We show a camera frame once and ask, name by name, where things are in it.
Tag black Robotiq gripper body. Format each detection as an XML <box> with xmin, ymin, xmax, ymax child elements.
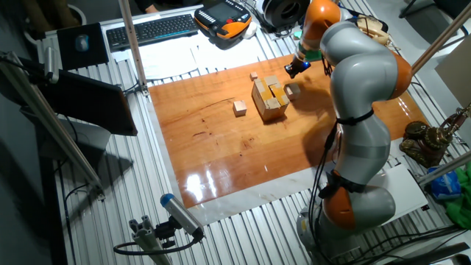
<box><xmin>288</xmin><ymin>58</ymin><xmax>312</xmax><ymax>76</ymax></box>

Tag white round object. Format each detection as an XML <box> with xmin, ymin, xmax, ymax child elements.
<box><xmin>242</xmin><ymin>21</ymin><xmax>261</xmax><ymax>40</ymax></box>

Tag large wooden cube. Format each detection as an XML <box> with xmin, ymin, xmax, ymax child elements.
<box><xmin>285</xmin><ymin>82</ymin><xmax>302</xmax><ymax>101</ymax></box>

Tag wooden block structure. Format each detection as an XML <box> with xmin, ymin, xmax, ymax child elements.
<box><xmin>251</xmin><ymin>74</ymin><xmax>291</xmax><ymax>124</ymax></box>

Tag white paper sheet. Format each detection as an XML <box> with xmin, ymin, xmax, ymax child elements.
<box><xmin>191</xmin><ymin>35</ymin><xmax>275</xmax><ymax>71</ymax></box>
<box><xmin>138</xmin><ymin>38</ymin><xmax>199</xmax><ymax>81</ymax></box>

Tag medium wooden cube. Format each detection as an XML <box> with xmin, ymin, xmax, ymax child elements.
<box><xmin>233</xmin><ymin>99</ymin><xmax>248</xmax><ymax>118</ymax></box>

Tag black orange teach pendant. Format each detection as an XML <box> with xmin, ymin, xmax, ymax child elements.
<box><xmin>194</xmin><ymin>0</ymin><xmax>253</xmax><ymax>40</ymax></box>

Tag glossy orange wooden board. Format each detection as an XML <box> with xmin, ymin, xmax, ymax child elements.
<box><xmin>148</xmin><ymin>54</ymin><xmax>430</xmax><ymax>210</ymax></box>

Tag black computer keyboard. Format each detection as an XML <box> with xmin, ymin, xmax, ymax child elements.
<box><xmin>105</xmin><ymin>13</ymin><xmax>200</xmax><ymax>53</ymax></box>

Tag beige flat panel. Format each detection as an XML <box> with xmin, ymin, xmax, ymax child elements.
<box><xmin>434</xmin><ymin>35</ymin><xmax>471</xmax><ymax>110</ymax></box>

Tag blue wipes packet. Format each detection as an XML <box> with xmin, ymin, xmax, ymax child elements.
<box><xmin>426</xmin><ymin>166</ymin><xmax>463</xmax><ymax>201</ymax></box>

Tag black flat monitor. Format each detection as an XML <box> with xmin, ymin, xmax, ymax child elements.
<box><xmin>36</xmin><ymin>69</ymin><xmax>139</xmax><ymax>137</ymax></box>

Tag black mouse pad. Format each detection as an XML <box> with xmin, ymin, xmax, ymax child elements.
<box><xmin>56</xmin><ymin>22</ymin><xmax>110</xmax><ymax>71</ymax></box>

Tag grey computer mouse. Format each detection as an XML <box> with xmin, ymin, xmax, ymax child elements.
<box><xmin>74</xmin><ymin>34</ymin><xmax>91</xmax><ymax>52</ymax></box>

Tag grey monitor base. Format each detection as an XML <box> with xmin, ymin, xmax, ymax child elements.
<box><xmin>40</xmin><ymin>117</ymin><xmax>111</xmax><ymax>163</ymax></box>

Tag green cloth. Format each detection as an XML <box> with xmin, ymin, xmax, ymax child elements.
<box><xmin>443</xmin><ymin>167</ymin><xmax>471</xmax><ymax>230</ymax></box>

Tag long slanted aluminium bar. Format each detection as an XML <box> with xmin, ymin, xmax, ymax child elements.
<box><xmin>0</xmin><ymin>51</ymin><xmax>107</xmax><ymax>202</ymax></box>

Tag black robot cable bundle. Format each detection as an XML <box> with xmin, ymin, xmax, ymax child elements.
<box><xmin>308</xmin><ymin>123</ymin><xmax>339</xmax><ymax>265</ymax></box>

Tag slanted aluminium frame bar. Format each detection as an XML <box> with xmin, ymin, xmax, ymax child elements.
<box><xmin>417</xmin><ymin>150</ymin><xmax>471</xmax><ymax>186</ymax></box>
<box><xmin>411</xmin><ymin>1</ymin><xmax>471</xmax><ymax>74</ymax></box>

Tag upright aluminium frame post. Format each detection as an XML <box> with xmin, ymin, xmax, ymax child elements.
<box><xmin>117</xmin><ymin>0</ymin><xmax>150</xmax><ymax>97</ymax></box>

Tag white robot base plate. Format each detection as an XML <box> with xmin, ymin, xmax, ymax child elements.
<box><xmin>367</xmin><ymin>163</ymin><xmax>430</xmax><ymax>225</ymax></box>

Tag silver camera with blue end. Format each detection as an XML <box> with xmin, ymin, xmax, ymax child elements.
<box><xmin>160</xmin><ymin>193</ymin><xmax>205</xmax><ymax>240</ymax></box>

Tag black floor cables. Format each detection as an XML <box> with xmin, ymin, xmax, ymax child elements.
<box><xmin>330</xmin><ymin>224</ymin><xmax>471</xmax><ymax>265</ymax></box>

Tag short aluminium profile post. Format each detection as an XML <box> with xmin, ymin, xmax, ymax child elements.
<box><xmin>128</xmin><ymin>215</ymin><xmax>174</xmax><ymax>265</ymax></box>

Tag black camera cable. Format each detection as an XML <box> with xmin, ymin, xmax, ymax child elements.
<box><xmin>113</xmin><ymin>230</ymin><xmax>205</xmax><ymax>256</ymax></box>

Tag silver cylindrical camera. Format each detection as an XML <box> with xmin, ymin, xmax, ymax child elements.
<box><xmin>43</xmin><ymin>46</ymin><xmax>60</xmax><ymax>85</ymax></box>

